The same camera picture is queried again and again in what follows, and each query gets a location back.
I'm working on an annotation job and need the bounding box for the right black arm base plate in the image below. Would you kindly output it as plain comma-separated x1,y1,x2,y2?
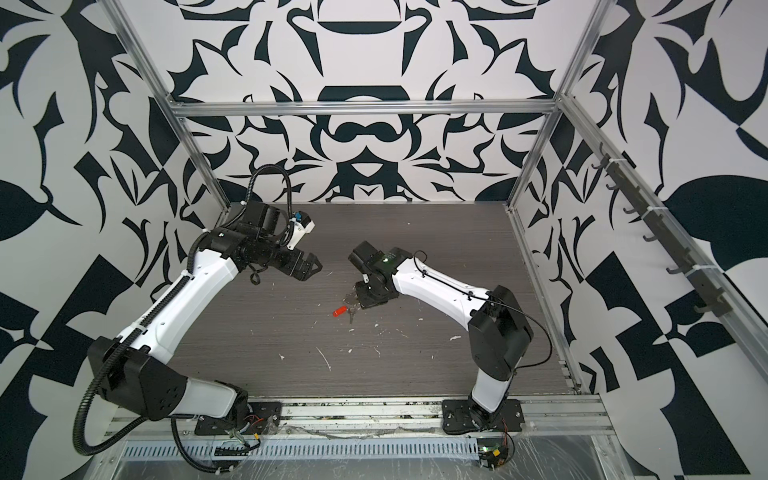
441,399,526,435

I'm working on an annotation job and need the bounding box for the black wall hook rail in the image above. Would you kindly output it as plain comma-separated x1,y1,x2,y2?
594,143,734,317

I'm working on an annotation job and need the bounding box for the small green circuit board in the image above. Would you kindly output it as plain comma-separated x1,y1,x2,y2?
478,436,516,470

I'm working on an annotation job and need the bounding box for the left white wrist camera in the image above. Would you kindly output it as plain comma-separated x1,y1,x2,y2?
286,211,315,250

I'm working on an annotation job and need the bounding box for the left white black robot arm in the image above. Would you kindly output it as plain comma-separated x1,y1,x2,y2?
84,201,322,421

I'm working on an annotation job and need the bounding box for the white slotted cable duct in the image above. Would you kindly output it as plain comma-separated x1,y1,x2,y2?
119,437,481,462

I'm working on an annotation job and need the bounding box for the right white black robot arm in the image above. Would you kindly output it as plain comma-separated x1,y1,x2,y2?
348,241,534,414

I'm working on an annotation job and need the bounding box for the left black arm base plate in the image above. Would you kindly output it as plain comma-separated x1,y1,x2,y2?
194,401,283,436

